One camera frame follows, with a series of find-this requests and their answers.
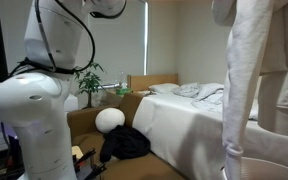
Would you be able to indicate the wooden headboard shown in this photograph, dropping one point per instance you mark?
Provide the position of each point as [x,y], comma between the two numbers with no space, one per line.
[150,81]

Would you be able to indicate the purple strip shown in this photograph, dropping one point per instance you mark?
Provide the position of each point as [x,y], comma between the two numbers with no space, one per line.
[14,135]

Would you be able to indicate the white jersey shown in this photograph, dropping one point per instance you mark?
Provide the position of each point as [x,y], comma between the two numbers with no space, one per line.
[247,66]

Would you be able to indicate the bed with white sheet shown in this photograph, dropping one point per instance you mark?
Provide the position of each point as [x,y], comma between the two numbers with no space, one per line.
[184,130]

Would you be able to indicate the black tool pile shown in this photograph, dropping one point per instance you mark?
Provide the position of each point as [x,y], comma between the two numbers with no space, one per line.
[87,160]

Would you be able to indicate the clear water bottle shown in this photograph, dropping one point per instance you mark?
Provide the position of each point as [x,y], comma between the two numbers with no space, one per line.
[121,80]

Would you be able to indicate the black garment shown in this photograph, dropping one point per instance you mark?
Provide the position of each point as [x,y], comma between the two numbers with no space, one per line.
[124,143]

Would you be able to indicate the green tissue box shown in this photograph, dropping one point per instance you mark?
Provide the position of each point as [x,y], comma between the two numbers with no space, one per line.
[124,91]

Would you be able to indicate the white pillow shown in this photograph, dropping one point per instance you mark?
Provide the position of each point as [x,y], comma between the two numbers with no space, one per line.
[163,88]

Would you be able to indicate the brown leather sofa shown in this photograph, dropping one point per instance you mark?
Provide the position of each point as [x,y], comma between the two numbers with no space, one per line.
[84,123]

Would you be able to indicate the white woven laundry basket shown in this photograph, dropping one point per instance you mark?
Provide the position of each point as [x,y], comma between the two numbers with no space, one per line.
[270,171]

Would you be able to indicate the yellow foam block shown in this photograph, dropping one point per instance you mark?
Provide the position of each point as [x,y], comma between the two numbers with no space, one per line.
[77,152]

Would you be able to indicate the grey crumpled duvet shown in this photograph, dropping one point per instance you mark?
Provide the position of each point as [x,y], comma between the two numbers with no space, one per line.
[204,96]

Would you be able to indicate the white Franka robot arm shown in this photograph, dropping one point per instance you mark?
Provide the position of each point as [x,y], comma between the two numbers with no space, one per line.
[34,110]

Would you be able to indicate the brown bedside box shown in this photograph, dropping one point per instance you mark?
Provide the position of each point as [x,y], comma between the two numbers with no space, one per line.
[113,98]

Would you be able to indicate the green potted plant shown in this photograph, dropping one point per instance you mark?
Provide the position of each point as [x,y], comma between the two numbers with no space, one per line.
[89,83]

